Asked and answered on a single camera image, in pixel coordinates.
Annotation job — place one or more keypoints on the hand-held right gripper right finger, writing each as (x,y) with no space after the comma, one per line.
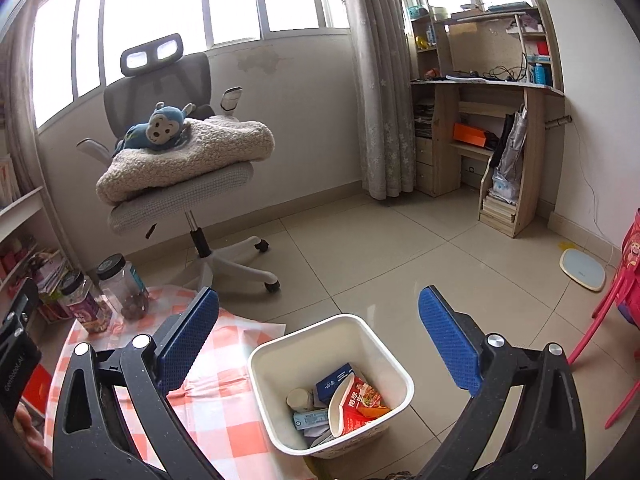
(450,345)

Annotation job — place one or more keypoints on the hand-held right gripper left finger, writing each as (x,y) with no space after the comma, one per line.
(187,340)

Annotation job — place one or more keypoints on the white trash bin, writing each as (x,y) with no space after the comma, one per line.
(350,330)

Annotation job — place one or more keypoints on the crushed red noodle cup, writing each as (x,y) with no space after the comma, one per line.
(357,405)

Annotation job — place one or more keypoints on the dark blue box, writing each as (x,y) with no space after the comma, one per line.
(332,385)

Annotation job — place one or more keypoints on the small beige bottle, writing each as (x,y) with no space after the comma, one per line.
(299,399)

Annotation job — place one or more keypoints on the light blue packet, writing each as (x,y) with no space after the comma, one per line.
(310,419)

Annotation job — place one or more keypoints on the person's left hand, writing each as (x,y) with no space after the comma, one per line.
(32,435)

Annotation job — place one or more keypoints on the red gift box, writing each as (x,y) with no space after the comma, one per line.
(36,390)

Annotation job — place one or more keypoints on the orange checkered tablecloth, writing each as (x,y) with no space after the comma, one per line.
(220,410)

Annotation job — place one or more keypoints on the clear jar with black lid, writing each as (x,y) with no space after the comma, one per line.
(125,290)

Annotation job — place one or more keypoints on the purple label nut jar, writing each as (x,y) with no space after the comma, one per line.
(90,310)

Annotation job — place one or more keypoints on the stack of books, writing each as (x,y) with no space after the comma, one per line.
(497,210)

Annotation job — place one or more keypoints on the light blue bathroom scale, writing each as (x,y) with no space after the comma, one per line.
(582,267)

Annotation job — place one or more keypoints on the white shelf unit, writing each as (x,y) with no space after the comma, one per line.
(20,205)

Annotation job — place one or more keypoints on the cream fleece blanket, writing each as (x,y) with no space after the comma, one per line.
(210,155)

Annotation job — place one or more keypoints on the pink child chair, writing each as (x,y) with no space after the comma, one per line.
(632,260)

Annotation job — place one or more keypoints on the orange box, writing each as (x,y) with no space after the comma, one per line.
(470,135)

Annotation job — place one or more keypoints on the blue monkey plush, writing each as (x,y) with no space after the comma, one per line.
(160,127)

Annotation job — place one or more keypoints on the grey office chair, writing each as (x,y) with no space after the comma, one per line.
(165,85)

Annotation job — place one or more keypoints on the grey lace curtain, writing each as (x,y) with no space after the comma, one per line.
(380,85)

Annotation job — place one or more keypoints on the wooden computer desk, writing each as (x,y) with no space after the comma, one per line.
(500,40)

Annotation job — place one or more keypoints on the white framed window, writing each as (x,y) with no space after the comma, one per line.
(150,5)

